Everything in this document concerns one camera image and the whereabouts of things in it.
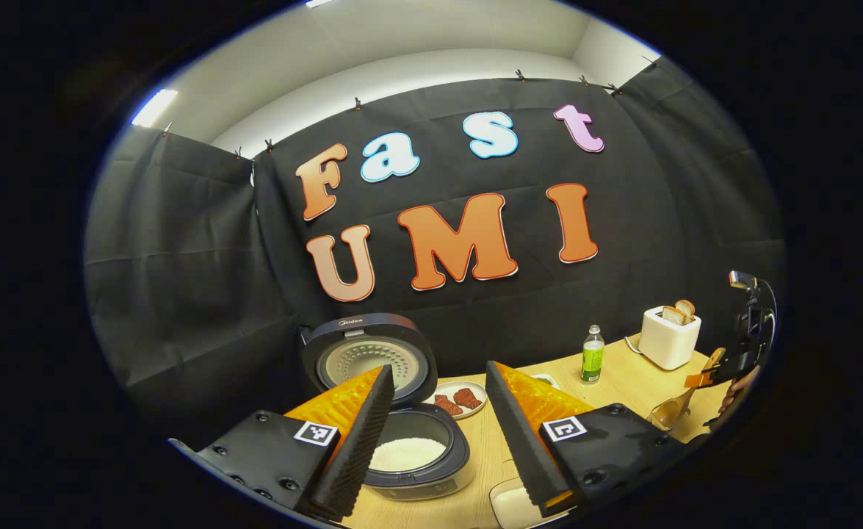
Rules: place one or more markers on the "green drink bottle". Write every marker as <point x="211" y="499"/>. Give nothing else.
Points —
<point x="593" y="360"/>

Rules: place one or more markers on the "white rice container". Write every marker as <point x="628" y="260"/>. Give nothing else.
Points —
<point x="512" y="507"/>

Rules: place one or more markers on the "white divided bean dish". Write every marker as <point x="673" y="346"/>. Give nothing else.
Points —
<point x="549" y="380"/>

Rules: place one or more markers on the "white round plate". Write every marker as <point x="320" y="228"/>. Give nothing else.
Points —
<point x="475" y="386"/>

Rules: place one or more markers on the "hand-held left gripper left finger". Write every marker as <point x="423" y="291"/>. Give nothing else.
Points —
<point x="361" y="448"/>

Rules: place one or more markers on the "row of black cloth clips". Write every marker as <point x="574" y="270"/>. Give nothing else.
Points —
<point x="520" y="74"/>

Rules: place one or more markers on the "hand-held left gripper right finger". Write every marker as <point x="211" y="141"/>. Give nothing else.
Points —
<point x="523" y="448"/>

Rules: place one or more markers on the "black backdrop cloth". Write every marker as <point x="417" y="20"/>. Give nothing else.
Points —
<point x="181" y="257"/>

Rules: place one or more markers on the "black silver rice cooker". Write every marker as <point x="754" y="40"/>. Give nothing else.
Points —
<point x="446" y="441"/>

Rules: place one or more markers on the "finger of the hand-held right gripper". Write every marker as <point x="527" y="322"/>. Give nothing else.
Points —
<point x="703" y="379"/>

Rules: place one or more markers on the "white toaster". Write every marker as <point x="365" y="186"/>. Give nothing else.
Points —
<point x="666" y="345"/>

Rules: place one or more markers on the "toast bread slice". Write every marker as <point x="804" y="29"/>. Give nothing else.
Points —
<point x="686" y="308"/>
<point x="673" y="316"/>

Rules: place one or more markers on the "wooden spoon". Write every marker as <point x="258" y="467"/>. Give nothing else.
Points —
<point x="714" y="358"/>

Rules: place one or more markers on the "red meat piece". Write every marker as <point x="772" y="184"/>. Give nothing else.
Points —
<point x="467" y="398"/>
<point x="447" y="405"/>

